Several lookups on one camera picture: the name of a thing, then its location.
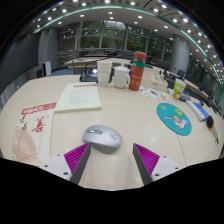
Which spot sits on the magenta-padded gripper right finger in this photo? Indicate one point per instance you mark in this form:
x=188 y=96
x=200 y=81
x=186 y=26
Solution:
x=159 y=166

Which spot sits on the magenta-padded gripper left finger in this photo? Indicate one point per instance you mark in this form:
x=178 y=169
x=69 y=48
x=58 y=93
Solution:
x=63 y=165

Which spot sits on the silver computer mouse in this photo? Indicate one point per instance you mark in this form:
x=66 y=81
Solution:
x=101 y=137

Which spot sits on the round teal cartoon mouse pad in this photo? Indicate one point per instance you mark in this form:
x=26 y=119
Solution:
x=173 y=118

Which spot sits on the red and white fan-print poster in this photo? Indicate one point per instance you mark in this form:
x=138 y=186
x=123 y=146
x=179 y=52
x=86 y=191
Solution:
x=33 y=133

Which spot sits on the black handheld microphone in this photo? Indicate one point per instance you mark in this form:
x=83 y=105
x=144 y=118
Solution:
x=210 y=124

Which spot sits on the blue and white book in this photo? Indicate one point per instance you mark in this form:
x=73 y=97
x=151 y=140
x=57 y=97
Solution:
x=197 y=110

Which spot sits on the cream booklet with red header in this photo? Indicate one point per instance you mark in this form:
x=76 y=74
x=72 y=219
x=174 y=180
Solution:
x=78 y=97

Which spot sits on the colourful sticker sheet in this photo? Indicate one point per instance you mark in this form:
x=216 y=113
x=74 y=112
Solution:
x=154 y=94

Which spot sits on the black conference microphone unit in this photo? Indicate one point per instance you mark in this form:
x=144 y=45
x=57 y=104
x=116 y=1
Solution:
x=88 y=76
x=185 y=97

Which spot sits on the printed drink cup with straw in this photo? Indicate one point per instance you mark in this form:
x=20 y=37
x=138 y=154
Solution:
x=178 y=89

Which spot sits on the cream desk organiser tray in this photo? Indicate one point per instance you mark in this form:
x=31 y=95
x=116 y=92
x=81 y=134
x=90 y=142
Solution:
x=154 y=80

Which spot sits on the white lidded mug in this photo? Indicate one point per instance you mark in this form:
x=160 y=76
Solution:
x=120 y=78

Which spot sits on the red thermos with green band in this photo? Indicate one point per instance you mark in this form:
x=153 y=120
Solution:
x=137 y=71

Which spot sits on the white standing appliance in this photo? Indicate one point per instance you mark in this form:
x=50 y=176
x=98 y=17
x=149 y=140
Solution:
x=47 y=68

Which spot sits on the dark office chairs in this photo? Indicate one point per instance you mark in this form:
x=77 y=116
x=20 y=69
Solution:
x=160 y=63

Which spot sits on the ceiling lights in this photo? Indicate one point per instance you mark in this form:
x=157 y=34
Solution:
x=110 y=12

